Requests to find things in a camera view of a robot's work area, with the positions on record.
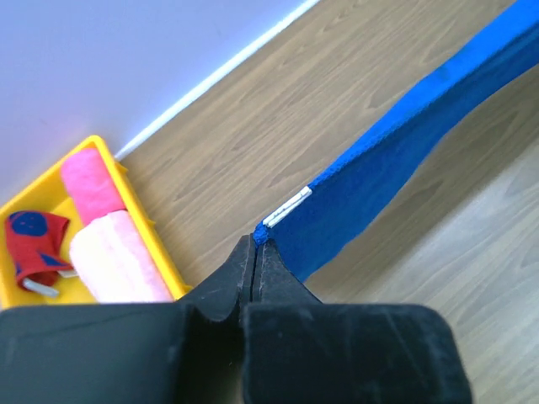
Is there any hot pink rolled towel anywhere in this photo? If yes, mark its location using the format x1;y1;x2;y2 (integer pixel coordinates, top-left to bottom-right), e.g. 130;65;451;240
61;148;125;226

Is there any blue towel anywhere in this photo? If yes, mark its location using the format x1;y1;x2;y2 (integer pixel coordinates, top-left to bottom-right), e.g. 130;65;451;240
253;0;538;280

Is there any yellow plastic tray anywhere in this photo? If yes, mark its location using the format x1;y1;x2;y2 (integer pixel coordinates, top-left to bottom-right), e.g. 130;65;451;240
0;134;194;308

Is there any red blue patterned cloth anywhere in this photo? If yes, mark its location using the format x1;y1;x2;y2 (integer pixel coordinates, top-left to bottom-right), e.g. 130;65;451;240
4;210;74;298

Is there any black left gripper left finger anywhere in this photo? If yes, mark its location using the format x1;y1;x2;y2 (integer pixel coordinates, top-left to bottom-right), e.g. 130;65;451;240
1;236;256;403

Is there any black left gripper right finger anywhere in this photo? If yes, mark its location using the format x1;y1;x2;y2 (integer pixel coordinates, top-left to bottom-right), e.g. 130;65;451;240
242;242;470;403

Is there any light pink rolled towel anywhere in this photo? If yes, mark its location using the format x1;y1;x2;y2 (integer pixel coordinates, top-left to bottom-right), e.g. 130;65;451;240
69;210;173;303

